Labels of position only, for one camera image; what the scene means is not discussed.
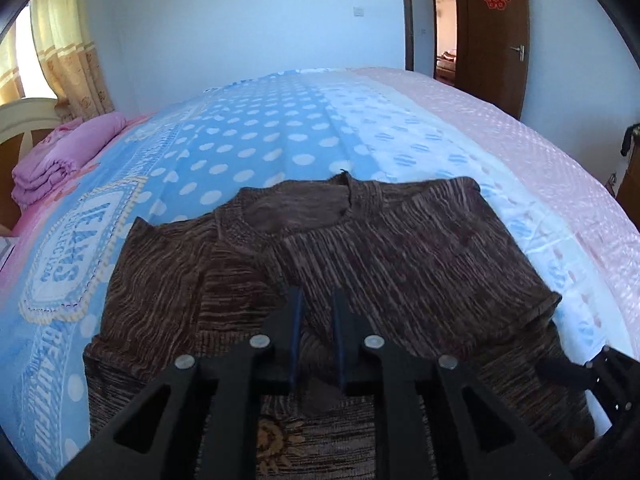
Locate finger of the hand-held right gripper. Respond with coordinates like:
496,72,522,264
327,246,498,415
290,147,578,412
536,344,640,428

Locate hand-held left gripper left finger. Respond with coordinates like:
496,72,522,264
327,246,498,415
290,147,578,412
56,287,305,480

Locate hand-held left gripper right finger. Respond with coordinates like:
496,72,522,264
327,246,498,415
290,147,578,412
333,288,577,480

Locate brown knit sweater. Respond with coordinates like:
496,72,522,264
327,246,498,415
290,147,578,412
82,172,596,480

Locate blue polka dot bed sheet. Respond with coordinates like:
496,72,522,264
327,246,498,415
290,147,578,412
0,66,640,480

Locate brown wooden furniture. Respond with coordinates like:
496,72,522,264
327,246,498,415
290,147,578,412
612,152,640,211

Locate dark hanging object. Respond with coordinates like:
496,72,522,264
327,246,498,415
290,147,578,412
620,121,640,157

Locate folded pink blanket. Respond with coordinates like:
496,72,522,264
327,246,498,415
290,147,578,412
11,112,129,206

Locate sofa in next room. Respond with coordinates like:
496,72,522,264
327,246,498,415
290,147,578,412
435,48,458,82

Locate brown wooden door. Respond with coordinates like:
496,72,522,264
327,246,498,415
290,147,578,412
452,0,532,122

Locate cream wooden headboard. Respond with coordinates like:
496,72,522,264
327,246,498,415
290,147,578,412
0,98,62,233

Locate yellow patterned curtain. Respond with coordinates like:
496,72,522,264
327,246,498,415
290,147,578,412
0,22,27,106
30,0,117,120

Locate brown door frame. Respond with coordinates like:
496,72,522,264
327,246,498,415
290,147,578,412
398,0,417,72

